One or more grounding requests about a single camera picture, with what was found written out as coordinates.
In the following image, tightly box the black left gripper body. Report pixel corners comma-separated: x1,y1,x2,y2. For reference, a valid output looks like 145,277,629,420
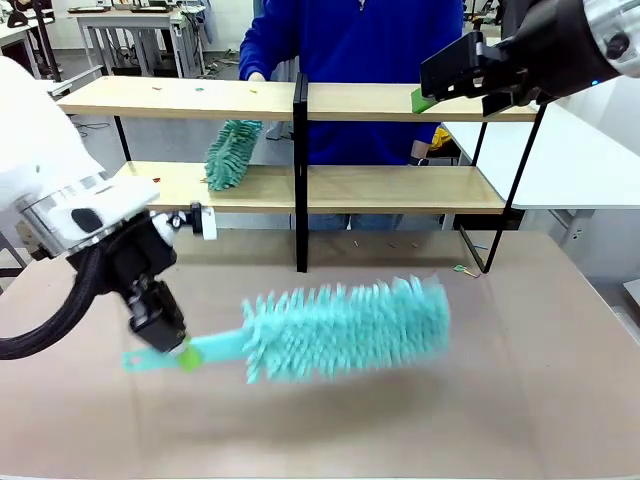
104,212,179,307

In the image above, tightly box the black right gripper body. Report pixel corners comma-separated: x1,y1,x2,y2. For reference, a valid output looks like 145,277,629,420
482,0,622,105

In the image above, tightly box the dark teal microfibre duster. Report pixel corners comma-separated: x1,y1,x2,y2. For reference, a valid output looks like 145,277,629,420
204,118,264,193

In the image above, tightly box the teal microfibre duster with handle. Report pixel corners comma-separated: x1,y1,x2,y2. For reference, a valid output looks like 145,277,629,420
121,273,454,386

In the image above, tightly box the person in blue sweater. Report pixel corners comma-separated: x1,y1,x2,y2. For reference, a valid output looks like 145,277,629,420
238,0,466,232

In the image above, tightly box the large white table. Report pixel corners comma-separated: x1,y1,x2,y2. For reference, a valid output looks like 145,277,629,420
442,99,640,211

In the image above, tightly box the black metal stand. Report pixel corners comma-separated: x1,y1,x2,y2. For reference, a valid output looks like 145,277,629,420
0,230,27,282

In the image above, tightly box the white table with grey leg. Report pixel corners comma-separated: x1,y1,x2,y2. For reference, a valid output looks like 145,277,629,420
45,64,107,99

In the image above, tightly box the grey background desk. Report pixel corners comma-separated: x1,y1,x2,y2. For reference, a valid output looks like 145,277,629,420
67,5,202,79

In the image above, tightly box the black pole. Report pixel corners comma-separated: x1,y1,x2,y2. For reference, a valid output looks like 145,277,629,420
29,0,64,84

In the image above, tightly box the two-tier wood shelf black frame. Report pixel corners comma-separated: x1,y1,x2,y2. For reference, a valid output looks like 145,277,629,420
49,72,549,275

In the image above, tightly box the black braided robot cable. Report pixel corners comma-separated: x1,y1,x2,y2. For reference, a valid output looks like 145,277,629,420
0,247,124,362

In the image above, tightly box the floor cable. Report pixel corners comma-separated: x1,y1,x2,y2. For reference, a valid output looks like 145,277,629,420
74,117,112,140

